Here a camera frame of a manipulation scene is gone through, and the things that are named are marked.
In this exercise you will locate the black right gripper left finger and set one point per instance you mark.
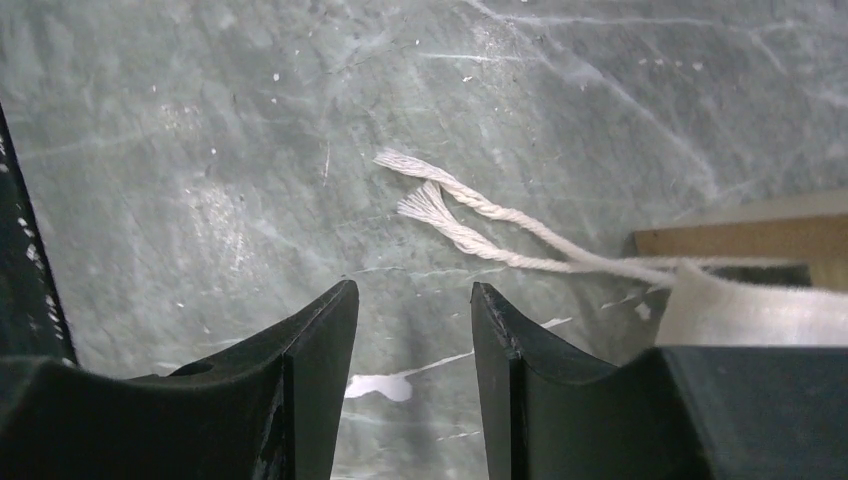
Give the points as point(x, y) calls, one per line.
point(268, 407)

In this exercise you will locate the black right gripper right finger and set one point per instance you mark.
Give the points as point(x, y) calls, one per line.
point(552, 411)

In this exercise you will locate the pink unicorn print mattress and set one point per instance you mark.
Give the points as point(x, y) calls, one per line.
point(703, 309)

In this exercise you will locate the wooden pet bed frame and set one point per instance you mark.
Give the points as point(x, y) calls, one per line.
point(810, 229)

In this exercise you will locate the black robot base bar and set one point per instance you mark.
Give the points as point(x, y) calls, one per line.
point(32, 318)

